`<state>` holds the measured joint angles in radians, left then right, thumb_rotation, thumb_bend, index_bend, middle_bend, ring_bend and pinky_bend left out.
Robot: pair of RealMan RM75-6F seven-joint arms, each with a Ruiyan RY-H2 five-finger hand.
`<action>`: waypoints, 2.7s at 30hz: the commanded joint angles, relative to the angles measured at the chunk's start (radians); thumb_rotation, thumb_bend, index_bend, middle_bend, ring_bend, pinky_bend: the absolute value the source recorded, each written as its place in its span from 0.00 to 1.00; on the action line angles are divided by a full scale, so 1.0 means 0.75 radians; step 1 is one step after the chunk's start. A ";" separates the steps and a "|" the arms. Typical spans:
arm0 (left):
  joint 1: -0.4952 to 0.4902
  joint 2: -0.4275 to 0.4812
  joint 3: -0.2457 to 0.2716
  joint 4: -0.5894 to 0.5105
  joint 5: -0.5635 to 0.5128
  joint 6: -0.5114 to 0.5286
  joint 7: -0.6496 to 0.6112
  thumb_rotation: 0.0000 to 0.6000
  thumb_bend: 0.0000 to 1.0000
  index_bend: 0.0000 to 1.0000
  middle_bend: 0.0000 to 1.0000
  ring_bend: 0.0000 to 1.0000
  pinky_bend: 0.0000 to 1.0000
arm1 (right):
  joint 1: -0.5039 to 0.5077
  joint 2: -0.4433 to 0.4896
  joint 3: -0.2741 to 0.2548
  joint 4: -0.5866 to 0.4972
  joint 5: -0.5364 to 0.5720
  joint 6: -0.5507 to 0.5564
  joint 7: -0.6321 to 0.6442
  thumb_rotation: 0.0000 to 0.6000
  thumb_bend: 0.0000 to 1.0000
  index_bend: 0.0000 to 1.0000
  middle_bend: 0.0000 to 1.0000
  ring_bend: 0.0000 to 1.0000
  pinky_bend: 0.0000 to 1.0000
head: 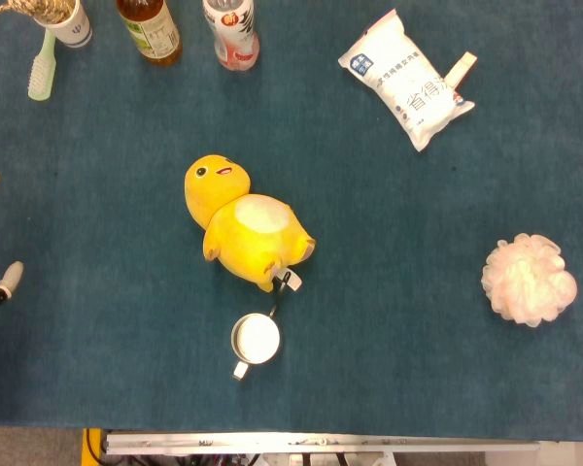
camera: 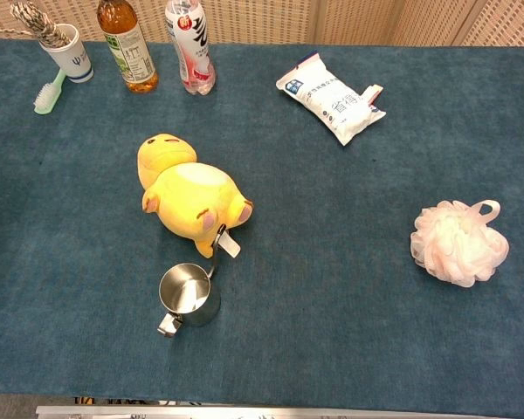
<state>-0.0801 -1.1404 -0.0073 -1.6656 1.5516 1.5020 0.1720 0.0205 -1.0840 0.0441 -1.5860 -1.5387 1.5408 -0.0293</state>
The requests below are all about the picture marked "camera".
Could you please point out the white tissue pack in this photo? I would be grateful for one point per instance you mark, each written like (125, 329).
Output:
(332, 102)

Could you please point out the green toothbrush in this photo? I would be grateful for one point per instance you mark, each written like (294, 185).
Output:
(48, 96)

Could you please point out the pink mesh bath sponge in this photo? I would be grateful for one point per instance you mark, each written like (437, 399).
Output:
(458, 246)

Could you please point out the white paper cup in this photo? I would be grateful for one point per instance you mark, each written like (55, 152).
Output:
(72, 57)

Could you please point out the pink label drink bottle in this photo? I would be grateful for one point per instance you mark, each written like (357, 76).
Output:
(194, 48)

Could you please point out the blue table cloth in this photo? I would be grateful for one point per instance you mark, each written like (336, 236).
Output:
(332, 218)

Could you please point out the amber tea bottle green label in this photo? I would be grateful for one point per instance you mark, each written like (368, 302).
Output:
(128, 48)

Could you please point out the yellow plush toy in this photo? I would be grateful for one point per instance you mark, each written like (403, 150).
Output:
(188, 187)

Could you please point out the metal rail at table edge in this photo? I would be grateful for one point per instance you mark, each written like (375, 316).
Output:
(201, 412)

